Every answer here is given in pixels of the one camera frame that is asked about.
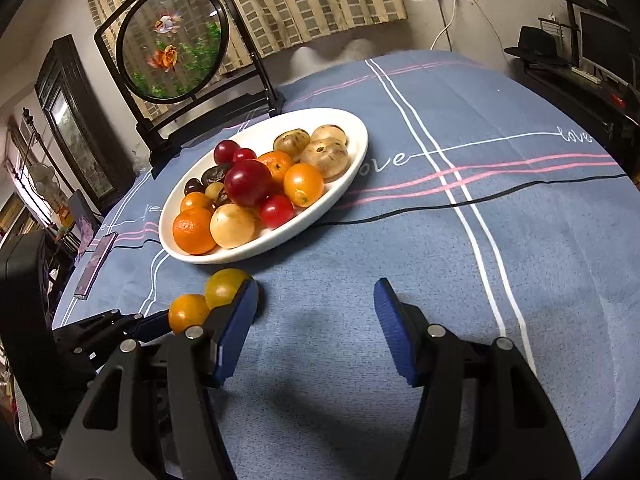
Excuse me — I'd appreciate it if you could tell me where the orange mandarin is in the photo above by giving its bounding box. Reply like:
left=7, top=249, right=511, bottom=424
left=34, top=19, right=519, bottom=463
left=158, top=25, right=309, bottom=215
left=172, top=208, right=216, bottom=256

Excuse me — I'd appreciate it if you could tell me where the orange citrus fruit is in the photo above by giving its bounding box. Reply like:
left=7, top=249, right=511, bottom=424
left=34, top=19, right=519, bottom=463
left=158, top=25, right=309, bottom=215
left=180, top=192, right=215, bottom=212

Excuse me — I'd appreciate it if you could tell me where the small yellow fruit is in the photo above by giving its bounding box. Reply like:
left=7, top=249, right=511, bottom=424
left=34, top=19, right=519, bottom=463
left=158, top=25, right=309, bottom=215
left=205, top=182, right=224, bottom=203

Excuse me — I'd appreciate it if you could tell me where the dark red plum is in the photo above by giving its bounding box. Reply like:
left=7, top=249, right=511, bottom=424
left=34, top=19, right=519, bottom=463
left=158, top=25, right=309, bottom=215
left=224, top=159, right=273, bottom=208

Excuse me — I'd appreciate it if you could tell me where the red round tomato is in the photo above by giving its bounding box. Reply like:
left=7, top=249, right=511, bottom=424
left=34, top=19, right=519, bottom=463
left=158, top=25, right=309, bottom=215
left=259, top=194, right=296, bottom=230

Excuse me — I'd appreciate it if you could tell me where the small red tomato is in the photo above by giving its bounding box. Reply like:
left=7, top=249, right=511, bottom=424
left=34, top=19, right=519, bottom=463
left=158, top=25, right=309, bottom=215
left=232, top=148, right=257, bottom=164

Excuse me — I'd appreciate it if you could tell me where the orange tangerine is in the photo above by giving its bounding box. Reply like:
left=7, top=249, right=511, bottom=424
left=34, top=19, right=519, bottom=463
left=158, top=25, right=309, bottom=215
left=258, top=151, right=294, bottom=185

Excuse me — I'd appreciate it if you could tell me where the small beige fruit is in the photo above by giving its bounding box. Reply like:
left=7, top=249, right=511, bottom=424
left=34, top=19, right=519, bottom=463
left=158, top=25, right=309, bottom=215
left=283, top=162, right=324, bottom=208

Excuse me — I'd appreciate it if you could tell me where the tan round fruit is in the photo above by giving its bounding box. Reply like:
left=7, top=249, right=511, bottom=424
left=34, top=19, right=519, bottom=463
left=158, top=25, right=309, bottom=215
left=273, top=128, right=310, bottom=162

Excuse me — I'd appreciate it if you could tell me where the large beige round fruit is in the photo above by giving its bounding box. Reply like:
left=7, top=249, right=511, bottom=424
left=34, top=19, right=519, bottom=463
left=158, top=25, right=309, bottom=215
left=300, top=138, right=350, bottom=181

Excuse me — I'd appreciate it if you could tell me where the carved dark brown fruit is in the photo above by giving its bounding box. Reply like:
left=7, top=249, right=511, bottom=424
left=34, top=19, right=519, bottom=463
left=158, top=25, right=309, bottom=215
left=215, top=188, right=231, bottom=208

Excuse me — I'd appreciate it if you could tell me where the purple smartphone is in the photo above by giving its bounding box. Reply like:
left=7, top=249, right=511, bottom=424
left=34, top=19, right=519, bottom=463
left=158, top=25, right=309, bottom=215
left=74, top=233, right=118, bottom=300

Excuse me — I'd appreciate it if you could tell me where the yellow green orange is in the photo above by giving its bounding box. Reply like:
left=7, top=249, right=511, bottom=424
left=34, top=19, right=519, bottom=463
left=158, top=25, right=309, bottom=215
left=204, top=268, right=253, bottom=310

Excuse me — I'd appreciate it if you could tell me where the dark framed painting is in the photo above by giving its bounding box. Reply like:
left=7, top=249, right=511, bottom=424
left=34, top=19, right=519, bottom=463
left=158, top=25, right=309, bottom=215
left=35, top=35, right=136, bottom=214

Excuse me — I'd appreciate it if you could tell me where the blue striped tablecloth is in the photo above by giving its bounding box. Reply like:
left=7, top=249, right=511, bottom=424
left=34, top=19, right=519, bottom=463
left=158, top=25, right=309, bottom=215
left=52, top=49, right=634, bottom=480

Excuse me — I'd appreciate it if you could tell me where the white oval plate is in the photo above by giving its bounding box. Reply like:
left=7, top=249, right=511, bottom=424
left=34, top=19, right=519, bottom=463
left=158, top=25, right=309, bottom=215
left=157, top=107, right=370, bottom=266

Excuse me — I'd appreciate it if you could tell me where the round embroidered table screen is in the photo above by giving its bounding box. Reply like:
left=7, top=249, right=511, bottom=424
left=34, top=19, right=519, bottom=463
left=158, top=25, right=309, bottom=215
left=94, top=0, right=284, bottom=176

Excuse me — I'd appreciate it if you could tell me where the black hat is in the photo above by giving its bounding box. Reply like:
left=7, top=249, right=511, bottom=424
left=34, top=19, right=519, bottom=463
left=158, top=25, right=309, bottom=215
left=503, top=26, right=568, bottom=66

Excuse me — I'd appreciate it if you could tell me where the computer monitor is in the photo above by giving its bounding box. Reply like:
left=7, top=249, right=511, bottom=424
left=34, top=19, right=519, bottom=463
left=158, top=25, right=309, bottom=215
left=578, top=10, right=639, bottom=84

